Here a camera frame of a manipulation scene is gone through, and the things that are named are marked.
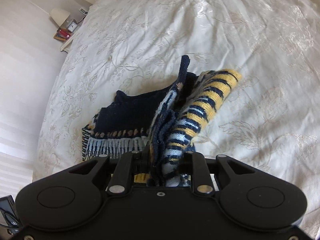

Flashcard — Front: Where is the navy yellow patterned knit sweater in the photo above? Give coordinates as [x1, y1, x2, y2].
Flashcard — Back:
[82, 55, 241, 187]

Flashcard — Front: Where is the cream embroidered bedspread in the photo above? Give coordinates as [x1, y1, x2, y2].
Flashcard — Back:
[33, 0, 319, 238]

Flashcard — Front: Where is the cream nightstand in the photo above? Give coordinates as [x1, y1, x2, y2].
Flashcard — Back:
[60, 36, 74, 53]

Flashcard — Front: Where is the small white alarm clock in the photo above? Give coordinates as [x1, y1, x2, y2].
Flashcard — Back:
[67, 21, 78, 33]

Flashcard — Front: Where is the red item on nightstand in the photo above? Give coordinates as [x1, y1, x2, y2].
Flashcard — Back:
[57, 28, 72, 40]

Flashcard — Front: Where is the cream bedside lamp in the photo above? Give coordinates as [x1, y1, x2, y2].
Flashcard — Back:
[49, 8, 71, 27]

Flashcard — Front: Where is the white wall socket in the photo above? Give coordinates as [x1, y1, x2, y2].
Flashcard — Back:
[79, 8, 88, 15]

